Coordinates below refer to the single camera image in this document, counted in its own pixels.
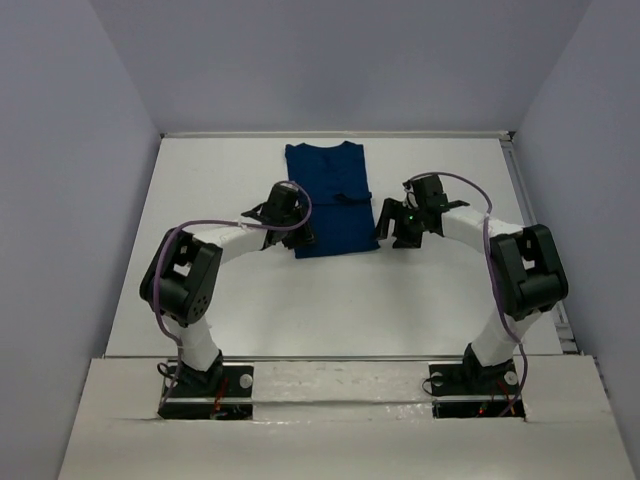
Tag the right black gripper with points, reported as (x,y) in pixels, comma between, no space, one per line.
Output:
(394,209)

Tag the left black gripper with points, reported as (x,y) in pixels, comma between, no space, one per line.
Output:
(293,235)

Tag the blue printed t shirt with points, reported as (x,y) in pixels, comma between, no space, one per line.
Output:
(336,180)

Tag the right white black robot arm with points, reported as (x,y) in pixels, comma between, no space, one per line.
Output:
(525,271)

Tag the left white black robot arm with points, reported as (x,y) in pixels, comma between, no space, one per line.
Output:
(179,283)

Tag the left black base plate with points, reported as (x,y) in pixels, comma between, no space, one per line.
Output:
(228,398)

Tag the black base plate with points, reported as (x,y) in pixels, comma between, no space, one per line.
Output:
(228,398)
(456,395)

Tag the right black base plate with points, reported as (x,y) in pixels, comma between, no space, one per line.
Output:
(456,395)

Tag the metal rail strip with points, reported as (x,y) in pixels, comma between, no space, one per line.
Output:
(317,358)

